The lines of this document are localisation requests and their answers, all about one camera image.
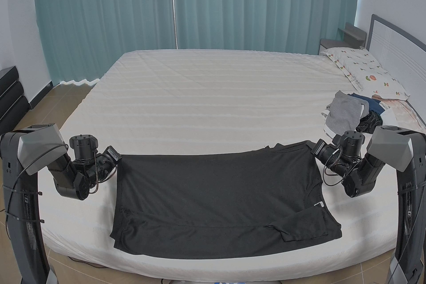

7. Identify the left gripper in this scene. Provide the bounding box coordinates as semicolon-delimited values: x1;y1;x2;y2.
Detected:
95;145;121;181

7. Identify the black chest of drawers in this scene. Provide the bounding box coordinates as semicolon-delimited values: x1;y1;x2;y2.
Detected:
0;66;29;134

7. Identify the dark blue garment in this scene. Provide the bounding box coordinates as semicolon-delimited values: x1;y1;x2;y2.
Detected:
348;93;383;113

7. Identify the black shiny garment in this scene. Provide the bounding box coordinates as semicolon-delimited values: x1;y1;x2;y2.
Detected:
355;110;381;134

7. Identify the black T-shirt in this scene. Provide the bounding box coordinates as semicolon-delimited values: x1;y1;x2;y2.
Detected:
110;140;343;257

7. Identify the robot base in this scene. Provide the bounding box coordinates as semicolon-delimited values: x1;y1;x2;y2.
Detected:
173;279;277;284

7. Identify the grey bedside table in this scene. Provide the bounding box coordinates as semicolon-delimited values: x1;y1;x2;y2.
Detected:
319;22;367;55

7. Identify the bed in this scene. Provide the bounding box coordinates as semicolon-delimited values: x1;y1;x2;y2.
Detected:
37;14;426;276

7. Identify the black cable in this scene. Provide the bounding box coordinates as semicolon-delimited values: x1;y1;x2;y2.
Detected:
5;144;69;221
322;150;348;187

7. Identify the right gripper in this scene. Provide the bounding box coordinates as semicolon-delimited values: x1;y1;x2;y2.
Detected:
312;140;341;165

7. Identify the white garment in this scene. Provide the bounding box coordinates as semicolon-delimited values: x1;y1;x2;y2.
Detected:
379;101;399;127

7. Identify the grey white-trimmed garment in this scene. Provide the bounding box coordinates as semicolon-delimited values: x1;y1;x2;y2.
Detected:
321;91;365;139

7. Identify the white printed pillow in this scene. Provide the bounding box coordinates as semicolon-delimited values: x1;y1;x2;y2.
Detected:
320;47;410;100

